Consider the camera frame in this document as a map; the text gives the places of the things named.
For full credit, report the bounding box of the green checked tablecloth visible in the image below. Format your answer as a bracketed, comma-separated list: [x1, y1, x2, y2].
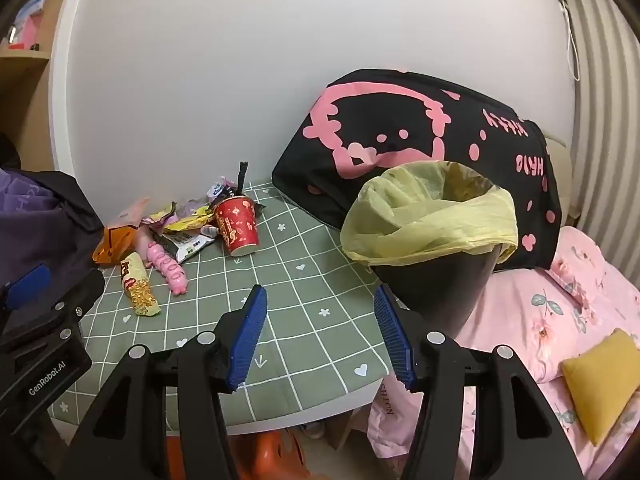
[47, 182, 401, 428]

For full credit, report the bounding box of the yellow snack packet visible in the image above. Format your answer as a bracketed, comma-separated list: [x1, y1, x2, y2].
[162, 205, 216, 233]

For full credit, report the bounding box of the wooden shelf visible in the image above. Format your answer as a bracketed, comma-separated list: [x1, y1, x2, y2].
[0, 0, 66, 173]

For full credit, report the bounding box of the orange packet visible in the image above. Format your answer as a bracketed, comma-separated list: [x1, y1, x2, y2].
[92, 225, 141, 266]

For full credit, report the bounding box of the pink box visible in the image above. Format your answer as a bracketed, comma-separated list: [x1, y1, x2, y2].
[12, 0, 51, 52]

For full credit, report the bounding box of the pink lettered cloth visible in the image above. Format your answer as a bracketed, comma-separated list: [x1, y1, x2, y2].
[367, 375, 431, 458]

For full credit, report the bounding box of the white blue wrapper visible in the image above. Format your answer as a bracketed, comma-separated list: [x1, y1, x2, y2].
[205, 177, 231, 206]

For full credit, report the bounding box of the white cable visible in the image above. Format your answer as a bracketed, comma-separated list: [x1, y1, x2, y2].
[560, 0, 581, 82]

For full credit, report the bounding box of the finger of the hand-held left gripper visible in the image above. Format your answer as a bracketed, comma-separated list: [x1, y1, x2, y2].
[0, 269, 106, 341]
[4, 264, 53, 306]

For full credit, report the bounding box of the peach packet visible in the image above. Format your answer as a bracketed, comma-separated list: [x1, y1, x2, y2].
[107, 197, 151, 228]

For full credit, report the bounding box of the dark jacket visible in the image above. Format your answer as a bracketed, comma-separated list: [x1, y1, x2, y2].
[0, 132, 106, 288]

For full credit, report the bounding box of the yellow bin bag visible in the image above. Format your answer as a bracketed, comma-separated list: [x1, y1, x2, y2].
[340, 160, 518, 265]

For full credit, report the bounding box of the pink floral blanket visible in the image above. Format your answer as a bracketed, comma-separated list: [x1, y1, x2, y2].
[367, 225, 640, 480]

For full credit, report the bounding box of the black pink cartoon bag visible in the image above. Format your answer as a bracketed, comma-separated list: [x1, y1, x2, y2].
[271, 67, 563, 273]

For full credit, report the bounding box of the black trash bin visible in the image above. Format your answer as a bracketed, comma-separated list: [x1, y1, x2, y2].
[367, 245, 501, 346]

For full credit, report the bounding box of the long yellow red packet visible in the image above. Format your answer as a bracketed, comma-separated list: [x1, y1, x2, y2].
[120, 252, 161, 318]

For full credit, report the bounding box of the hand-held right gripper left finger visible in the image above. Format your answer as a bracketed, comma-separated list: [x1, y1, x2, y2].
[52, 284, 268, 480]

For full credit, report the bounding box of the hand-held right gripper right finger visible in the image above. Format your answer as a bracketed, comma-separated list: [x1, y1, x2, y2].
[374, 284, 586, 480]

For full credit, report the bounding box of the small yellow cushion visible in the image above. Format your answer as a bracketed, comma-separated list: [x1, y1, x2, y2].
[560, 327, 640, 448]

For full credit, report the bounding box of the orange stool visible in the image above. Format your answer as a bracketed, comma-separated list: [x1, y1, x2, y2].
[165, 432, 311, 480]

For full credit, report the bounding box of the purple cloth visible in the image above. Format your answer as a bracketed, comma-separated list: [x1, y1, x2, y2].
[0, 167, 66, 226]

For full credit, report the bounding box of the red snack packet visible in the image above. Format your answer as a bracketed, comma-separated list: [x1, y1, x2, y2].
[215, 194, 261, 257]

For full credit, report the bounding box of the striped curtain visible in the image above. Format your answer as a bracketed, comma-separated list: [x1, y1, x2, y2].
[565, 0, 640, 291]

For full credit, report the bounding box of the pink caterpillar toy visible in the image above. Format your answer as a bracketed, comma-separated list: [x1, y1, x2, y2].
[137, 237, 191, 296]

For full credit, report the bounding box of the beige headboard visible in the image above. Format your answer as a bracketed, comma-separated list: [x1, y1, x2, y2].
[542, 132, 576, 221]

